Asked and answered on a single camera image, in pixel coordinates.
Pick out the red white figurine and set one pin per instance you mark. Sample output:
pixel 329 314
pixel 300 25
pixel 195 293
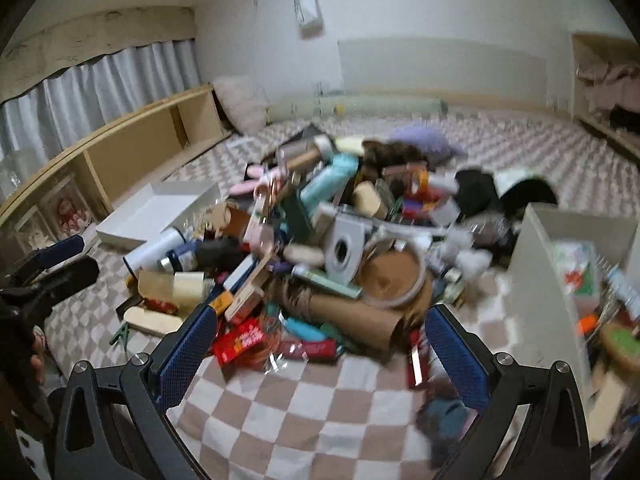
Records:
pixel 67 215

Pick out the wooden shelf unit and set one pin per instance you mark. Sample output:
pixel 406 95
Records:
pixel 130 150

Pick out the white curtain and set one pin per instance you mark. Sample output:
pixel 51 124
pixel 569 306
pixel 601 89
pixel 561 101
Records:
pixel 100 90

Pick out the white cotton ball bundle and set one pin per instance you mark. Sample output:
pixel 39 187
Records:
pixel 467 260

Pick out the white wall panel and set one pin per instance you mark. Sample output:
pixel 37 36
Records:
pixel 440 65

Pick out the white cardboard container box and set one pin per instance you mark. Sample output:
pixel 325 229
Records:
pixel 540 270

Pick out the green clip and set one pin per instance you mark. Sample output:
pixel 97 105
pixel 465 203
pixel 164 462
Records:
pixel 120 338

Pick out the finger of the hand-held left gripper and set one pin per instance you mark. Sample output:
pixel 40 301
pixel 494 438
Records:
pixel 65 280
pixel 62 250

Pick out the white plastic case with hole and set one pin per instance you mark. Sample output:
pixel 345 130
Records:
pixel 345 247

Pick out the black pouch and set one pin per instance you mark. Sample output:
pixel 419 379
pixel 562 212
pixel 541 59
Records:
pixel 220 256

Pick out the pink case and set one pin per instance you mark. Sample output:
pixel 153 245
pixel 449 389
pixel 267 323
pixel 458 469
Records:
pixel 257 238

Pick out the dark teal cloth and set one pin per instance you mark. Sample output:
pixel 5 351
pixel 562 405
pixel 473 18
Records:
pixel 445 422

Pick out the teal cosmetic tube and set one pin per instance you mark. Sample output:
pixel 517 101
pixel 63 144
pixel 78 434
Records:
pixel 330 180

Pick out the white cylinder bottle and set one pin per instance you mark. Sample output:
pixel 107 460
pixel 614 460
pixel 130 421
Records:
pixel 150 255

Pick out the white wall unit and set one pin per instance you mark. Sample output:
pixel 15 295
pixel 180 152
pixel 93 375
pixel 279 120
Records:
pixel 306 5

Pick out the red snack packet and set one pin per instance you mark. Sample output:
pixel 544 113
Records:
pixel 240 341

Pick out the round green lid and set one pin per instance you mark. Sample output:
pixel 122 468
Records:
pixel 622 344

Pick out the beige curtain pelmet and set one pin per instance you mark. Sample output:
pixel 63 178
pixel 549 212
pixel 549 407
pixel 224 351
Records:
pixel 100 35

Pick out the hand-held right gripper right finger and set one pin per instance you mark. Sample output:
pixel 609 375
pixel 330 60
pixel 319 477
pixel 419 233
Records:
pixel 457 360

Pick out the light wooden block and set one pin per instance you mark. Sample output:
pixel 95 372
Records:
pixel 150 321

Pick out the pile of pink clothes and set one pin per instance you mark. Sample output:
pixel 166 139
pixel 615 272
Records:
pixel 612 82

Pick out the pale pillow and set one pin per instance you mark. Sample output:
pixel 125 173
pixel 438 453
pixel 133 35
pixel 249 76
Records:
pixel 240 102

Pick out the dark red glossy lighter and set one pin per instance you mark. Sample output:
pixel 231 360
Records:
pixel 415 362

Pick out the orange cap bottle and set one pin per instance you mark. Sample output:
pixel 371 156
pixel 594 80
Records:
pixel 425 181

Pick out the round cork coaster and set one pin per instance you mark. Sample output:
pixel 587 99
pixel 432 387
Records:
pixel 387 275

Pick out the brown fur item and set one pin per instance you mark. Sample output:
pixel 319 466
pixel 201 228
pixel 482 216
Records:
pixel 392 154

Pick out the dark blue bottle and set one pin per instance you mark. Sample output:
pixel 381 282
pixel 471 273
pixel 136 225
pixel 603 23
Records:
pixel 177 261

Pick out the white box lid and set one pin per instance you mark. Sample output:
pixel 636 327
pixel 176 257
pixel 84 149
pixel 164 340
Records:
pixel 155 210

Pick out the wooden clothes shelf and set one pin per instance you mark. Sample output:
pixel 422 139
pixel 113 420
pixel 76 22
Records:
pixel 582 60

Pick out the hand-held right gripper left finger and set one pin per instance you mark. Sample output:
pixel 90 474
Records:
pixel 187 355

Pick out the green red packet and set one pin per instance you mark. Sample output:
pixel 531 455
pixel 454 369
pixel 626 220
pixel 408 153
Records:
pixel 580 270

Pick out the purple plush toy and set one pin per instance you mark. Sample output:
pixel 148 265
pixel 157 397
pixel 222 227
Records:
pixel 425 142

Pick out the light blue lighter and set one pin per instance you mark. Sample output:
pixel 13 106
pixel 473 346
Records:
pixel 305 329

